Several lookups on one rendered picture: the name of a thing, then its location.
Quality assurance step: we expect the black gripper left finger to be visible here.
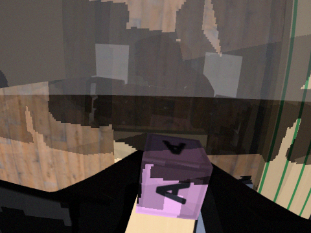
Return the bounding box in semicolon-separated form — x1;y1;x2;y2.
0;150;144;233

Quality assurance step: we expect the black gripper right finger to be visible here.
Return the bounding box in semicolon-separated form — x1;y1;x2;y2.
200;163;311;233

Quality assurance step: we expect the pink cube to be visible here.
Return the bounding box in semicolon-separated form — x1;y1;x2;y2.
135;134;213;220

